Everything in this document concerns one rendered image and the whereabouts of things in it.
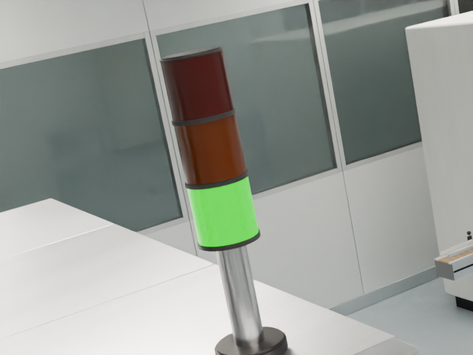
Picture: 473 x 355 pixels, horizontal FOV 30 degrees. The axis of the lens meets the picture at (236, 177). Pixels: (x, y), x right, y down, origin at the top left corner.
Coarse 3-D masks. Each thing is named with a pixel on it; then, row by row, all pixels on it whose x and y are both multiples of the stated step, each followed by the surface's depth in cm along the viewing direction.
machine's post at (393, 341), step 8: (384, 344) 69; (392, 344) 69; (400, 344) 69; (408, 344) 68; (360, 352) 69; (368, 352) 68; (376, 352) 68; (384, 352) 68; (392, 352) 68; (400, 352) 67; (408, 352) 67; (416, 352) 68
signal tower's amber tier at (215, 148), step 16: (176, 128) 67; (192, 128) 66; (208, 128) 66; (224, 128) 66; (192, 144) 67; (208, 144) 66; (224, 144) 67; (240, 144) 68; (192, 160) 67; (208, 160) 67; (224, 160) 67; (240, 160) 68; (192, 176) 67; (208, 176) 67; (224, 176) 67
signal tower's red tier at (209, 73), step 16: (176, 64) 65; (192, 64) 65; (208, 64) 65; (224, 64) 67; (176, 80) 66; (192, 80) 65; (208, 80) 66; (224, 80) 66; (176, 96) 66; (192, 96) 66; (208, 96) 66; (224, 96) 66; (176, 112) 67; (192, 112) 66; (208, 112) 66; (224, 112) 66
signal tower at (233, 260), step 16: (208, 48) 68; (240, 176) 68; (224, 256) 69; (240, 256) 70; (224, 272) 70; (240, 272) 70; (224, 288) 71; (240, 288) 70; (240, 304) 70; (256, 304) 71; (240, 320) 70; (256, 320) 71; (240, 336) 71; (256, 336) 71; (272, 336) 72; (224, 352) 71; (240, 352) 70; (256, 352) 69; (272, 352) 70
